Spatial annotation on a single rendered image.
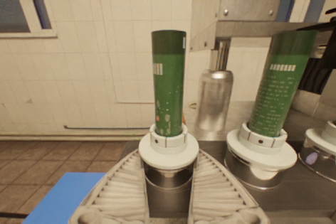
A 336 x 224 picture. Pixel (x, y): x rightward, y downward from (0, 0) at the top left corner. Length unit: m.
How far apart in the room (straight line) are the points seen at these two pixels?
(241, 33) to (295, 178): 0.21
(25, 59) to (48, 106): 0.59
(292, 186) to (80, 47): 1.89
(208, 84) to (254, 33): 0.10
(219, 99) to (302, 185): 0.16
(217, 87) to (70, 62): 1.84
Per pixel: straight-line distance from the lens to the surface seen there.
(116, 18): 1.74
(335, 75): 0.49
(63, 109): 2.24
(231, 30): 0.24
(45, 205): 0.85
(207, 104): 0.28
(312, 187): 0.24
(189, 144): 0.16
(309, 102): 0.54
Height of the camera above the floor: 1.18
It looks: 23 degrees down
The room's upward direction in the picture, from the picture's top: straight up
